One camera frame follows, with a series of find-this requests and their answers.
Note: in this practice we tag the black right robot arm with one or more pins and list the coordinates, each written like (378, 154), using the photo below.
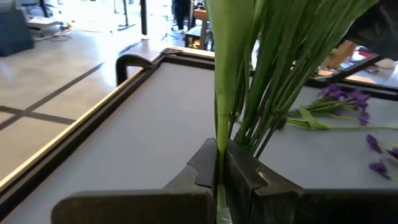
(376, 28)

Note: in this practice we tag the black curved bracket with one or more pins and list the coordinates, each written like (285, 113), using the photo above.
(122, 67)

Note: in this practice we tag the green flower stem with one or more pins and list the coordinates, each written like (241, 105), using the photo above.
(311, 123)

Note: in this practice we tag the red flower bunch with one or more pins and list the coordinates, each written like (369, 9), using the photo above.
(280, 62)

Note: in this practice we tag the black diagonal strut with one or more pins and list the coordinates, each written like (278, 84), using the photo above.
(351, 70)

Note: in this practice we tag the wooden stool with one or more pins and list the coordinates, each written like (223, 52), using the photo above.
(202, 28)

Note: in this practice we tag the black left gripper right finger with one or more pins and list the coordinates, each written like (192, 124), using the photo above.
(295, 207)

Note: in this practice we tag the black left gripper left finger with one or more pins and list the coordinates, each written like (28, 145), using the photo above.
(140, 207)

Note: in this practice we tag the black table frame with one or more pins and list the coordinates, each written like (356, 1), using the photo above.
(93, 115)

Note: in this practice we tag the purple flower bunch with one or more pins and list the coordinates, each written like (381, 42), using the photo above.
(377, 166)
(348, 98)

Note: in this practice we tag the dark blue box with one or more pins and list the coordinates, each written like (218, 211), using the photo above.
(14, 34)

